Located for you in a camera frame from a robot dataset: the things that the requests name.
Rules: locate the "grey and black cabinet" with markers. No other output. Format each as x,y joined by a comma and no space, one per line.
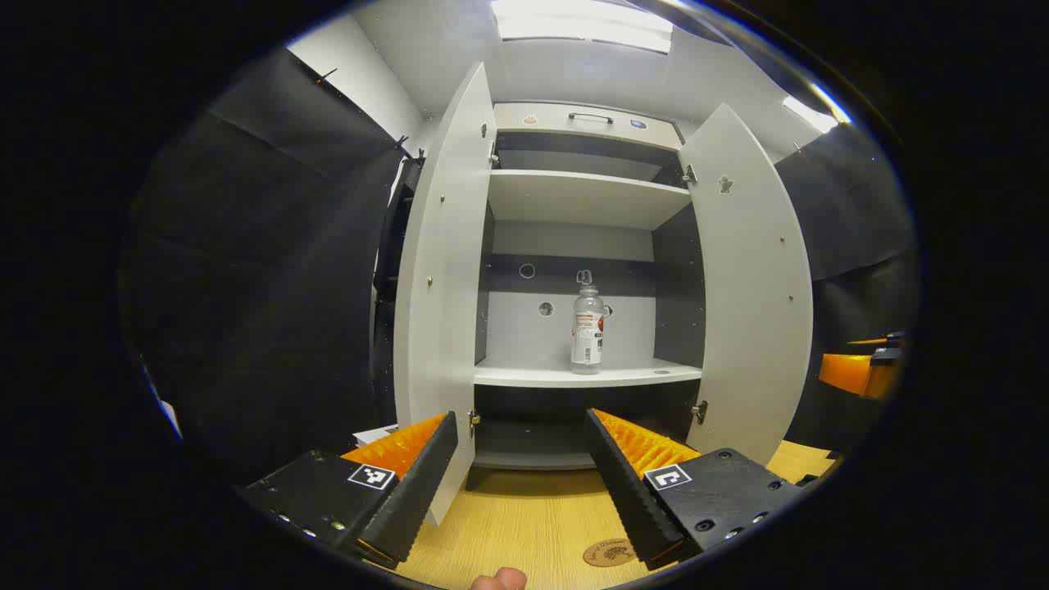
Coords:
574,197

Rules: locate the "clear plastic bottle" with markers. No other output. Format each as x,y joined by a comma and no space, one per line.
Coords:
587,336

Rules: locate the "black stand frame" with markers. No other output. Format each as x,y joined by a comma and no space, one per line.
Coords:
392,270

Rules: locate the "white sheet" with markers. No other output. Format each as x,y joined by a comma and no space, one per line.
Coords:
170,418

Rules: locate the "ceiling light panel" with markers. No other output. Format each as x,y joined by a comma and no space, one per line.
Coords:
811,115
582,24

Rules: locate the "grey cabinet door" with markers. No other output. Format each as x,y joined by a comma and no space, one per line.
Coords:
447,287
754,311

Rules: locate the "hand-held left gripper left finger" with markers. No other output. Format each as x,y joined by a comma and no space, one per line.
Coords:
418,492

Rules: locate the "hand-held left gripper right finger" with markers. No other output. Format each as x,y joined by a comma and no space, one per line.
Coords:
627,492

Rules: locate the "white cabinet shelf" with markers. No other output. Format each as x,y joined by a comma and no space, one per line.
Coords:
582,197
574,375

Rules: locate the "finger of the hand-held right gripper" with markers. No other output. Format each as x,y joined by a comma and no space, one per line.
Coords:
844,373
887,351

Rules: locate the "dark spine book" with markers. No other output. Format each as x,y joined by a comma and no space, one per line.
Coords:
375,434

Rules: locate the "round cork coaster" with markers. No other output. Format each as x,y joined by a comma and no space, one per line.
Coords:
606,553

